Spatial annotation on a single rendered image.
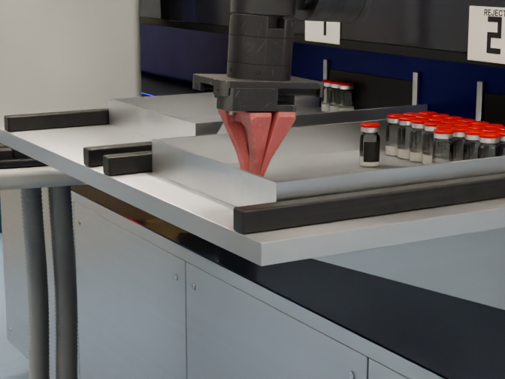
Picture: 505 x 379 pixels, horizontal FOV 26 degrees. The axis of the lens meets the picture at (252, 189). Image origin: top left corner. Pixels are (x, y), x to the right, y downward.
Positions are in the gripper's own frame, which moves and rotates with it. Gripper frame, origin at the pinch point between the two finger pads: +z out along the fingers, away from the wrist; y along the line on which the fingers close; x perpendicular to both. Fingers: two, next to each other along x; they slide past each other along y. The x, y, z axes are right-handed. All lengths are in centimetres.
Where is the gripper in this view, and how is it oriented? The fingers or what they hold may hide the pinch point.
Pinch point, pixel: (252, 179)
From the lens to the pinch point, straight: 98.8
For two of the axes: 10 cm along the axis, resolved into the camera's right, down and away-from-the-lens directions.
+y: 8.8, -0.3, 4.7
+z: -0.6, 9.8, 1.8
